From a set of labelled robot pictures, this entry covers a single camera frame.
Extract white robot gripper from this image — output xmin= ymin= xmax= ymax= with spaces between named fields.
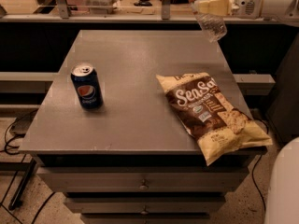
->
xmin=194 ymin=0 xmax=263 ymax=19

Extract clear plastic water bottle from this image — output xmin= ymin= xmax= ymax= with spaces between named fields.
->
xmin=188 ymin=0 xmax=227 ymax=42

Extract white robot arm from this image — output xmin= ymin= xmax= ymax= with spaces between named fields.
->
xmin=208 ymin=0 xmax=299 ymax=224

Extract Sea Salt chips bag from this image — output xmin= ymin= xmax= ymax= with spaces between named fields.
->
xmin=156 ymin=73 xmax=272 ymax=165

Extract blue Pepsi soda can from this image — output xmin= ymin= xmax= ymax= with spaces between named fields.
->
xmin=71 ymin=63 xmax=104 ymax=110

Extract grey drawer cabinet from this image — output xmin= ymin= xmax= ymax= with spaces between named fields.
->
xmin=21 ymin=30 xmax=261 ymax=224

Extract grey metal shelf rail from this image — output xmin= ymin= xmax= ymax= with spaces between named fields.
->
xmin=0 ymin=0 xmax=299 ymax=26

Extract black cable on right floor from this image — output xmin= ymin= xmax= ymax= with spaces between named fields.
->
xmin=250 ymin=119 xmax=270 ymax=213

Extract black cables on left floor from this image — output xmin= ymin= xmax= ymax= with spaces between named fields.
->
xmin=0 ymin=109 xmax=57 ymax=224

